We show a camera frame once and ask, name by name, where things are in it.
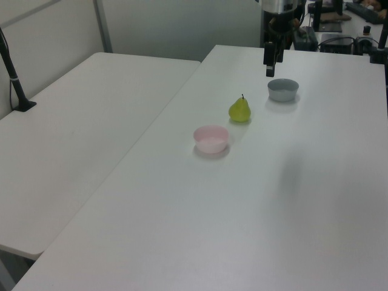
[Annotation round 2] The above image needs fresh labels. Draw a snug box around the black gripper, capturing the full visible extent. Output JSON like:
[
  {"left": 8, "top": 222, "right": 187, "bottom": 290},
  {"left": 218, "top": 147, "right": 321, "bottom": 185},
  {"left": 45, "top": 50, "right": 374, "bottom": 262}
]
[{"left": 263, "top": 10, "right": 295, "bottom": 78}]

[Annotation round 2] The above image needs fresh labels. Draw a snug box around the green pear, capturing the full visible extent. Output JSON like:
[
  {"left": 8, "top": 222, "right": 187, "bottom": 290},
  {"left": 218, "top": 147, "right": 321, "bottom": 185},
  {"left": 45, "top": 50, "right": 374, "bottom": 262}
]
[{"left": 228, "top": 93, "right": 252, "bottom": 123}]

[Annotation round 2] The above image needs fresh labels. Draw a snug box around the grey bowl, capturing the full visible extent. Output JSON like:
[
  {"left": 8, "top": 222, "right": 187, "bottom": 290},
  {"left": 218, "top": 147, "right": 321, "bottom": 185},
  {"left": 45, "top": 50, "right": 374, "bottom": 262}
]
[{"left": 267, "top": 78, "right": 300, "bottom": 102}]

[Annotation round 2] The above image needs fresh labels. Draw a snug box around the pink bowl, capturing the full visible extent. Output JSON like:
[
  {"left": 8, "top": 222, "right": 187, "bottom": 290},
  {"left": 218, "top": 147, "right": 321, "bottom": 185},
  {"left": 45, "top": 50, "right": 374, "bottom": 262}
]
[{"left": 193, "top": 124, "right": 230, "bottom": 154}]

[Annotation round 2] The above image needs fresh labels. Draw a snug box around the black electronics box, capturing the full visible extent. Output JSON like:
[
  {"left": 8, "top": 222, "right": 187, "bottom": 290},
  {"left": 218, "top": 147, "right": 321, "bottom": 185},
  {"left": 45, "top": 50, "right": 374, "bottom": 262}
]
[{"left": 291, "top": 25, "right": 318, "bottom": 51}]

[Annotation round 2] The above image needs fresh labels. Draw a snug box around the black monitor stand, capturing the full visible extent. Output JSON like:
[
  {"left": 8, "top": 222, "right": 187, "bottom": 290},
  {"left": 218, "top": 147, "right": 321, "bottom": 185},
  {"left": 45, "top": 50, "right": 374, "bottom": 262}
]
[{"left": 308, "top": 0, "right": 352, "bottom": 33}]

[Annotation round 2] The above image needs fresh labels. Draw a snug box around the emergency stop button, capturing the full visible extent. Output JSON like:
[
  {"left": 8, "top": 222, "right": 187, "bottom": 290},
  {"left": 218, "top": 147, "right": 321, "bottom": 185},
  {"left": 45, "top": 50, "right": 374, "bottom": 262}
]
[{"left": 355, "top": 25, "right": 375, "bottom": 46}]

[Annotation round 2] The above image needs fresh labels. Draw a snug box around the black keyboard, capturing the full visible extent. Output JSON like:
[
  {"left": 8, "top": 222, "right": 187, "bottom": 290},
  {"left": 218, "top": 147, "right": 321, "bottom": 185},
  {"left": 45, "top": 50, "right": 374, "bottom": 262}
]
[{"left": 344, "top": 1, "right": 388, "bottom": 25}]

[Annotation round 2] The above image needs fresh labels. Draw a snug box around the black clamp stand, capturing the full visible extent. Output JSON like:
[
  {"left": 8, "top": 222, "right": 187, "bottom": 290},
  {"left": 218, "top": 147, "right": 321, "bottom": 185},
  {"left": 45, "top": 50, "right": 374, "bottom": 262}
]
[{"left": 367, "top": 22, "right": 388, "bottom": 65}]

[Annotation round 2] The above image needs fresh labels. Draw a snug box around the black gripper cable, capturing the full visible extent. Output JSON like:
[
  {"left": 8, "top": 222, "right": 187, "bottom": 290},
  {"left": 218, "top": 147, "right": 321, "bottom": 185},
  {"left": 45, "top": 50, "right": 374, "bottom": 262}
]
[{"left": 267, "top": 17, "right": 299, "bottom": 51}]

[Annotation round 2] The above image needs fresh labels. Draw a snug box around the grey partition post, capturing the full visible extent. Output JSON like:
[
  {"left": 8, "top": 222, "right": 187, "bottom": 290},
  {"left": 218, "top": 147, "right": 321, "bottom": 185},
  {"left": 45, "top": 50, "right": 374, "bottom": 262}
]
[{"left": 92, "top": 0, "right": 113, "bottom": 54}]

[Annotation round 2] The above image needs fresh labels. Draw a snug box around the black camera stand pole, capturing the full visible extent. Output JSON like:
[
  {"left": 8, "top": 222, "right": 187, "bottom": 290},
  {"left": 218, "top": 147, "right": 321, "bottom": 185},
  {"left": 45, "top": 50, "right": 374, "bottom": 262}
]
[{"left": 0, "top": 26, "right": 38, "bottom": 113}]

